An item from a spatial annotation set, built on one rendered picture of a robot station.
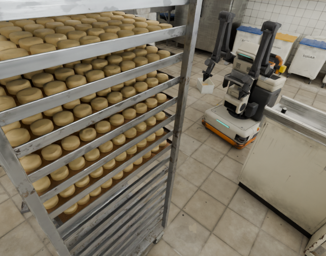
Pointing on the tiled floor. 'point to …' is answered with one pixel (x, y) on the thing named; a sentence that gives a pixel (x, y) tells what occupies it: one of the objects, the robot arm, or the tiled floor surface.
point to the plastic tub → (205, 87)
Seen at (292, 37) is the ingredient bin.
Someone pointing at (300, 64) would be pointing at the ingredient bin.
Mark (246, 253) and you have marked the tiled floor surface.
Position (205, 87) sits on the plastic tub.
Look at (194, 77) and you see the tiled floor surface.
